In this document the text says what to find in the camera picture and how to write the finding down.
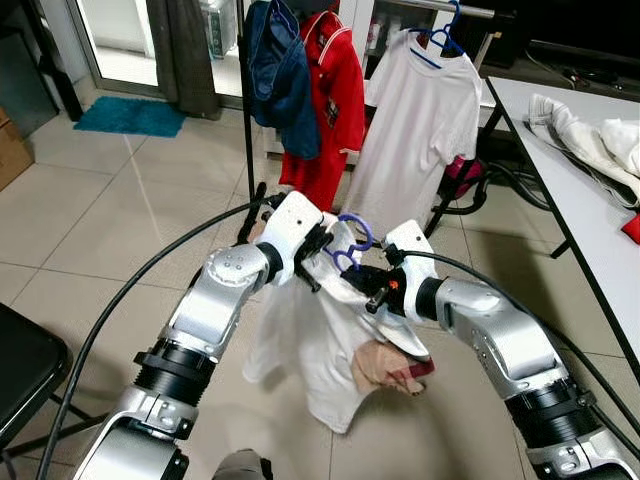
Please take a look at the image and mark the white shirt with herringbone patch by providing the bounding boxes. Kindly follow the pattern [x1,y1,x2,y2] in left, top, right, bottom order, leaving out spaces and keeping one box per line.
[243,215,438,436]

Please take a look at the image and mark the blue plastic hanger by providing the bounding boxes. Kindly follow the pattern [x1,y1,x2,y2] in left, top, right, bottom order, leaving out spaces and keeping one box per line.
[408,0,469,69]

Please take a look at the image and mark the black clothes rack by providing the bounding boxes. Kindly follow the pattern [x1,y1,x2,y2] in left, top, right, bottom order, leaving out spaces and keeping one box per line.
[235,0,506,246]

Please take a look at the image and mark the magenta vacuum cleaner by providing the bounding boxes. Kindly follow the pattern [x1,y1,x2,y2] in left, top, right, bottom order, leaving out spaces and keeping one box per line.
[443,153,486,201]

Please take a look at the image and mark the red polo shirt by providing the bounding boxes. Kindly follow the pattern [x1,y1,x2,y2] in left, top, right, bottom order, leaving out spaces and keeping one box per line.
[278,8,368,213]

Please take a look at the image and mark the plain white T-shirt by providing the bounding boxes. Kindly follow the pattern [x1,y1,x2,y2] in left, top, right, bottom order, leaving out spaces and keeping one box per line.
[340,28,486,233]

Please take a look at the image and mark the blue denim jacket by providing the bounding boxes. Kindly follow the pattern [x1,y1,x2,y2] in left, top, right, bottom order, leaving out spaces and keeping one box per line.
[245,0,323,161]

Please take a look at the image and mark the grey table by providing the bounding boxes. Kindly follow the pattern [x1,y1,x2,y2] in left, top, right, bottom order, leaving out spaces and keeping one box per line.
[485,75,640,366]

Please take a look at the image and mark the dark grey robot foot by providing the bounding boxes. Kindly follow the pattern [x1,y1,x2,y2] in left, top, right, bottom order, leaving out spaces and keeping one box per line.
[213,448,273,480]

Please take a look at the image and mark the teal floor mat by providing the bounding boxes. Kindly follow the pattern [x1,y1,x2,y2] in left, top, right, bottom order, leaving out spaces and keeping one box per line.
[72,95,188,139]

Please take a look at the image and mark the grey curtain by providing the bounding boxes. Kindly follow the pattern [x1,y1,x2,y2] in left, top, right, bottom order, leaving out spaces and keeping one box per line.
[148,0,223,121]

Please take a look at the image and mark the white crumpled garment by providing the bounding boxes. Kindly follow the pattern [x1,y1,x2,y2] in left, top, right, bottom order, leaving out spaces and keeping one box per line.
[527,93,640,206]

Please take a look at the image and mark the red cloth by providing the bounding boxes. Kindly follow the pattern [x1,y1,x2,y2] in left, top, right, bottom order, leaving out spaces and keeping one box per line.
[620,212,640,246]

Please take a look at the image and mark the glass sliding door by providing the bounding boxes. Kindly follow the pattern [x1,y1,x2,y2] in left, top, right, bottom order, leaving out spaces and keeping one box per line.
[65,0,251,101]

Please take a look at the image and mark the black chair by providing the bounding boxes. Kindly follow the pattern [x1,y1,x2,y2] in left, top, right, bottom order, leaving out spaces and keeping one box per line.
[0,303,106,471]

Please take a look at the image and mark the cardboard box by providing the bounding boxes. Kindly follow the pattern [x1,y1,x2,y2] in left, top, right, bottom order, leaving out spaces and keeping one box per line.
[0,105,34,193]

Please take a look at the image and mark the black low cabinet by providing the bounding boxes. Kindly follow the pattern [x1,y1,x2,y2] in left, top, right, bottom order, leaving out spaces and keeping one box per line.
[480,0,640,76]

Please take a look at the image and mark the dark tall cabinet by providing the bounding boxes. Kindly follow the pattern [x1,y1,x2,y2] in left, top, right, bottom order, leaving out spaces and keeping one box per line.
[0,0,86,136]

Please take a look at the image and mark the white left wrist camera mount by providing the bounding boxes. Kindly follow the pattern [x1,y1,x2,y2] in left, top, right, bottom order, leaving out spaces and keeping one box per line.
[255,190,326,286]

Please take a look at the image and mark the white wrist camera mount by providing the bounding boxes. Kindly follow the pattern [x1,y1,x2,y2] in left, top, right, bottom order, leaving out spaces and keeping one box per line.
[385,220,439,323]
[255,190,326,286]

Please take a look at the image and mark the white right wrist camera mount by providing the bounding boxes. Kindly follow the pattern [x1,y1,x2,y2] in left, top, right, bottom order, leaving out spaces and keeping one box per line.
[385,220,439,323]

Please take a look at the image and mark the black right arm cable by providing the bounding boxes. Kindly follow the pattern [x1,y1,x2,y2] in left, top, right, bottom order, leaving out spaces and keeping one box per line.
[398,250,640,436]

